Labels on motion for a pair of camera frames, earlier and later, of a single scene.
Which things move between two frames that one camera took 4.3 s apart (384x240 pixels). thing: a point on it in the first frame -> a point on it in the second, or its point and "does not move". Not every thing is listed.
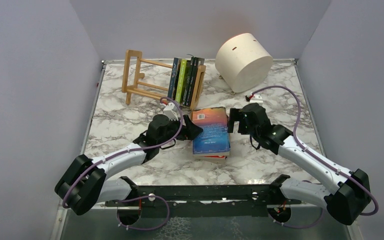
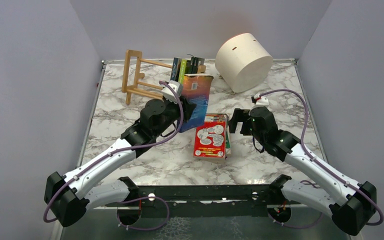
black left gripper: x=185 y=129 -> x=185 y=108
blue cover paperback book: x=214 y=140 -> x=196 y=88
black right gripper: x=239 y=118 does not move
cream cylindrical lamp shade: x=244 y=62 does not move
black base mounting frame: x=205 y=201 does not move
